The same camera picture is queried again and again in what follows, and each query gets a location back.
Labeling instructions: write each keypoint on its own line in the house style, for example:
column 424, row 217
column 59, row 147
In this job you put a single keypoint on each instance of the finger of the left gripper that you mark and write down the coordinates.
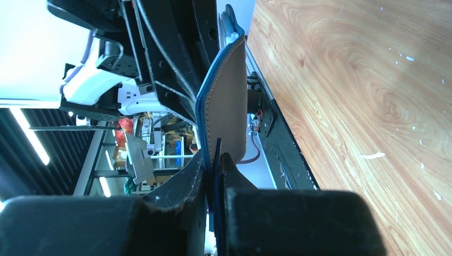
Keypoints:
column 174, row 43

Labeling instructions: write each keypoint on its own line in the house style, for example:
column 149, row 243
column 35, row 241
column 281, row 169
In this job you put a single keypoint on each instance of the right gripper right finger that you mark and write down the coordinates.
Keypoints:
column 292, row 222

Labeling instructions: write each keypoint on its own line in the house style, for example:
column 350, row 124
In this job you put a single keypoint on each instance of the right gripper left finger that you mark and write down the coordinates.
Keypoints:
column 170, row 220

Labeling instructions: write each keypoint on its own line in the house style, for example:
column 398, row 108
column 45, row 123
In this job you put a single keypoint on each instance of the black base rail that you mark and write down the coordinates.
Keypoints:
column 288, row 167

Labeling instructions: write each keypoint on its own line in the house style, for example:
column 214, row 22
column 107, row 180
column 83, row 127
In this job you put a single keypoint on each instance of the dark blue card holder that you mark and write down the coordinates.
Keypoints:
column 221, row 113

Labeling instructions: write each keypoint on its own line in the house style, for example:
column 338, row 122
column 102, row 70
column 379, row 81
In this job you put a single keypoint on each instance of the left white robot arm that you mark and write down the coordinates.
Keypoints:
column 103, row 59

